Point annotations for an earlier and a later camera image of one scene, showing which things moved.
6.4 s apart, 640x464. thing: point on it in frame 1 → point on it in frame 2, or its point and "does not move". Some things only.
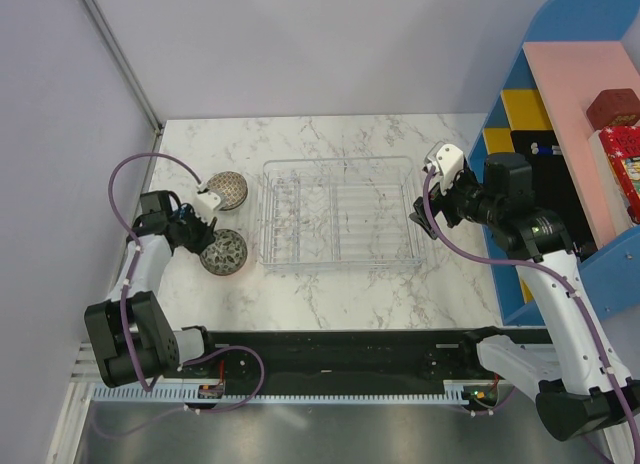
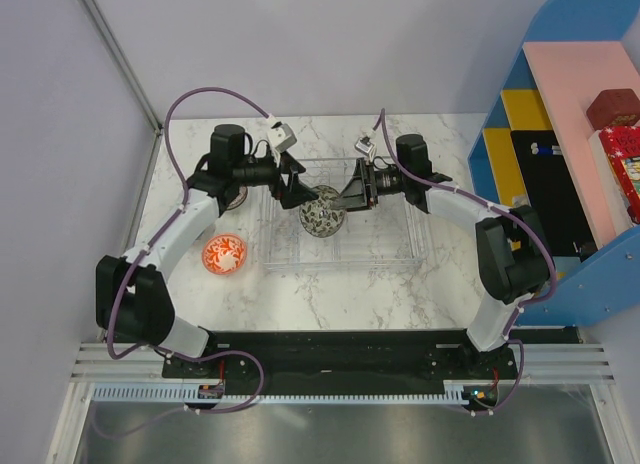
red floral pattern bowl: (227, 254) → (318, 217)
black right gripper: (438, 200) → (356, 196)
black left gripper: (206, 231) → (298, 193)
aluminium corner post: (104, 31) does not move
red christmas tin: (622, 144) does not move
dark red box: (618, 107) does not move
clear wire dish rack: (330, 213) does not move
